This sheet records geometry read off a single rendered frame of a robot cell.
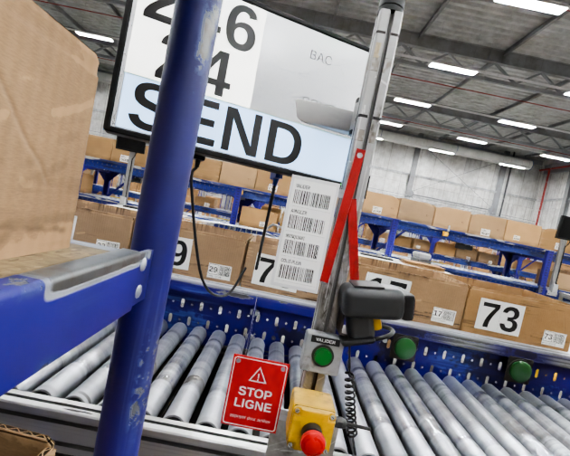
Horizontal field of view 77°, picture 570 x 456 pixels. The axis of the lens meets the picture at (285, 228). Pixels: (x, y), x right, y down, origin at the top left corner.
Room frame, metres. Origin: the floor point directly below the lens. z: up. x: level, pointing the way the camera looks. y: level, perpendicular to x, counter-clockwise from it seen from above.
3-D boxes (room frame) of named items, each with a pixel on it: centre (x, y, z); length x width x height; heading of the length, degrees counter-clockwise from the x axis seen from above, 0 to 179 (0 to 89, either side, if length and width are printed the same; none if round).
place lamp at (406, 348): (1.16, -0.47, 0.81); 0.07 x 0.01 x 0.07; 91
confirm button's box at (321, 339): (0.61, -0.11, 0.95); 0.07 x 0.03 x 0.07; 91
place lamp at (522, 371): (1.16, -0.86, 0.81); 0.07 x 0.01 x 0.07; 91
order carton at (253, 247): (1.37, -0.08, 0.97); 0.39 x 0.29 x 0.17; 91
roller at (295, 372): (0.92, -0.12, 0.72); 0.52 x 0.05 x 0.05; 1
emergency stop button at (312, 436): (0.54, -0.11, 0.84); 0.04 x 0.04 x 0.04; 1
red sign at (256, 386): (0.62, -0.04, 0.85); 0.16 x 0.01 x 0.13; 91
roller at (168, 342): (0.91, 0.27, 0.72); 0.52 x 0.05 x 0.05; 1
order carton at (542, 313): (1.38, -0.87, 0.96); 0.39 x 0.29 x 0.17; 91
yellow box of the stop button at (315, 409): (0.58, -0.14, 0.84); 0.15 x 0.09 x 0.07; 91
